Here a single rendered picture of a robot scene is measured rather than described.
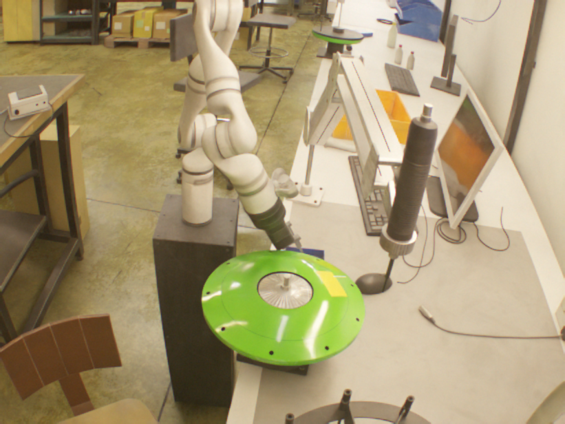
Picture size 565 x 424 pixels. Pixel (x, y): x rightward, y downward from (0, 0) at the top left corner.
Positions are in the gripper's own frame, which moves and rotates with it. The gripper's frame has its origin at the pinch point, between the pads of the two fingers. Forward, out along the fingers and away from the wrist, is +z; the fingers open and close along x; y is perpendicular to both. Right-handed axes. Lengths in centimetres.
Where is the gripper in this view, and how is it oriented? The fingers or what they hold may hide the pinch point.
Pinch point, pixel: (299, 249)
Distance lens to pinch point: 121.8
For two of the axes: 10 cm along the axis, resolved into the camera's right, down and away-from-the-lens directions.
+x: 3.9, 5.5, -7.4
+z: 3.2, 6.7, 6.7
